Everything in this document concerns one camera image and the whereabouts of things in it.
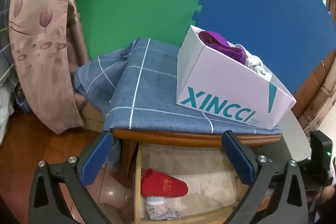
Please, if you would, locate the white garment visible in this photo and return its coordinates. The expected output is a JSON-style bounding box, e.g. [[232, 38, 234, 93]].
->
[[235, 44, 272, 82]]

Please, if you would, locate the purple bra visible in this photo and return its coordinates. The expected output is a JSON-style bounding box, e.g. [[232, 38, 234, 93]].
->
[[198, 31, 247, 65]]

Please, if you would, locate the open wooden drawer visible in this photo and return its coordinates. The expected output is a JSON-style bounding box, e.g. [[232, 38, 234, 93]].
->
[[134, 143, 248, 223]]

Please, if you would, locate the red rolled underwear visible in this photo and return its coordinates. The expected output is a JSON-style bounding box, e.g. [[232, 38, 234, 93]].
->
[[141, 168, 189, 198]]

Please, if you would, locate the white floral small underwear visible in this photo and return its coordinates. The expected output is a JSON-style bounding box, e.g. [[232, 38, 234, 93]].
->
[[145, 196, 180, 221]]

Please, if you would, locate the grey white box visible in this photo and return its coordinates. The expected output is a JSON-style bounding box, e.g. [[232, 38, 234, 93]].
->
[[258, 109, 313, 163]]

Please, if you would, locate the white XINCCI shoe box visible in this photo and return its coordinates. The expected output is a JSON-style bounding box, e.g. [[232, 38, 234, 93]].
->
[[176, 26, 296, 130]]

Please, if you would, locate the wooden nightstand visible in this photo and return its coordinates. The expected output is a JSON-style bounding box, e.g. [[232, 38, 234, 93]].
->
[[111, 128, 222, 177]]

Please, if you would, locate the blue checked cloth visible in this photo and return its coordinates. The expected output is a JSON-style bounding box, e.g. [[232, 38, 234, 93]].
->
[[74, 38, 281, 135]]

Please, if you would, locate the blue foam mat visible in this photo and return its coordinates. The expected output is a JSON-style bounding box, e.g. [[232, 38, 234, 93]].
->
[[193, 0, 335, 93]]

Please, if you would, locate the pink floral curtain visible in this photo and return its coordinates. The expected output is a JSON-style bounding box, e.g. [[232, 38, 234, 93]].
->
[[9, 0, 83, 134]]

